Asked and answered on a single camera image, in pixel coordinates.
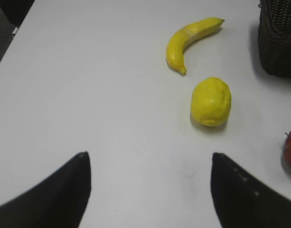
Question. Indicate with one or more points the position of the yellow banana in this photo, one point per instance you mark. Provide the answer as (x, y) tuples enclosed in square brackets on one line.
[(184, 37)]

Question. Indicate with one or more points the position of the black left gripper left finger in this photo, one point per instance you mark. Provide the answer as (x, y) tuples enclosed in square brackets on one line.
[(59, 201)]

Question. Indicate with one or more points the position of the yellow mango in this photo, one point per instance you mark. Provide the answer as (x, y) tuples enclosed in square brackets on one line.
[(211, 102)]

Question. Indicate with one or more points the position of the black wicker basket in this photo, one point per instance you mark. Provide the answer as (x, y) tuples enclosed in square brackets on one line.
[(274, 37)]

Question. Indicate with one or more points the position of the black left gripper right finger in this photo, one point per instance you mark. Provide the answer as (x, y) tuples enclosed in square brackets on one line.
[(242, 201)]

